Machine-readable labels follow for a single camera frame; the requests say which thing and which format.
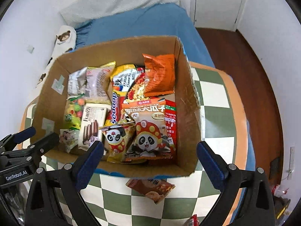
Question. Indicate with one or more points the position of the orange snack packet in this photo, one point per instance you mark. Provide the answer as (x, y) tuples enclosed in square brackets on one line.
[(159, 74)]

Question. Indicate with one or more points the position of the grey white blanket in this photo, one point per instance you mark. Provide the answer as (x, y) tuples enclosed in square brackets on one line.
[(85, 10)]

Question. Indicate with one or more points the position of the cardboard box blue print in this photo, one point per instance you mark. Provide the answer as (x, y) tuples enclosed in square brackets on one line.
[(51, 104)]

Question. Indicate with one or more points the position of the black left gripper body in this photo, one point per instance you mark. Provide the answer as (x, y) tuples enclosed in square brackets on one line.
[(18, 166)]

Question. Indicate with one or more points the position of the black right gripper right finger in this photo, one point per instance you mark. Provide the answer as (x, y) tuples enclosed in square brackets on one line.
[(256, 208)]

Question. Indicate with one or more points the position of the yellow panda snack bag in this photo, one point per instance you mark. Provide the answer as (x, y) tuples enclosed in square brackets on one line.
[(119, 138)]

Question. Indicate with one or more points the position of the white barcode snack packet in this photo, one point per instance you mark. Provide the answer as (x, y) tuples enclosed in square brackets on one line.
[(77, 83)]

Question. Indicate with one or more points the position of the bear print pillow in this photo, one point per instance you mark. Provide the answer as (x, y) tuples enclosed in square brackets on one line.
[(65, 42)]

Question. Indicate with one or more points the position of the orange panda sunflower seed bag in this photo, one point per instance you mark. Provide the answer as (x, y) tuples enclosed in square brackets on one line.
[(151, 140)]

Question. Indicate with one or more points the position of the blue bed sheet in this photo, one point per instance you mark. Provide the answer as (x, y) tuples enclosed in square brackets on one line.
[(219, 129)]

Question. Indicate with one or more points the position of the brown snack packet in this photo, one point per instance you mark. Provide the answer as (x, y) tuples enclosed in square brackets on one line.
[(154, 189)]

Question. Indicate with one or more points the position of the red triangular snack packet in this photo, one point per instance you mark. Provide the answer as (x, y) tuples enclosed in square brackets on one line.
[(192, 221)]

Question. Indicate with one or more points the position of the red Seddap snack pack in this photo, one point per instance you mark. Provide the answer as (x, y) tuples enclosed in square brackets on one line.
[(115, 115)]

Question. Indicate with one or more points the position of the Franzzi cookie pack cream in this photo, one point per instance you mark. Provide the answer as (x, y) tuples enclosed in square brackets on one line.
[(93, 118)]

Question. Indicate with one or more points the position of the small pale snack packet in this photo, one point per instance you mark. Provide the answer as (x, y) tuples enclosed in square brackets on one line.
[(69, 138)]

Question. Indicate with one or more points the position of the red green snack box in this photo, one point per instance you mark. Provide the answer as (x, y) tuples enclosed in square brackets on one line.
[(170, 122)]

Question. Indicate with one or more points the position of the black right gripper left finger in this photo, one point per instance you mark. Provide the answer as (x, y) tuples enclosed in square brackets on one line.
[(43, 207)]

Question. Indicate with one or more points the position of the red cheese snack packet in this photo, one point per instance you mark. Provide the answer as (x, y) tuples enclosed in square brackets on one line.
[(97, 81)]

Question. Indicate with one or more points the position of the white closet door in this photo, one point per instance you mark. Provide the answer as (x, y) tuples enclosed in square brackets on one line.
[(217, 14)]

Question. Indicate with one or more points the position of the colourful candy bag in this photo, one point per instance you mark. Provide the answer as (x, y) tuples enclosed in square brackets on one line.
[(73, 112)]

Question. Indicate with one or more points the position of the Korean cheese buldak noodle bag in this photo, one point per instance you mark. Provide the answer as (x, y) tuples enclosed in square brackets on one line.
[(128, 84)]

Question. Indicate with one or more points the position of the plastic bottle on floor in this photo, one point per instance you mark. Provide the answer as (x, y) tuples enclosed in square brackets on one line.
[(279, 190)]

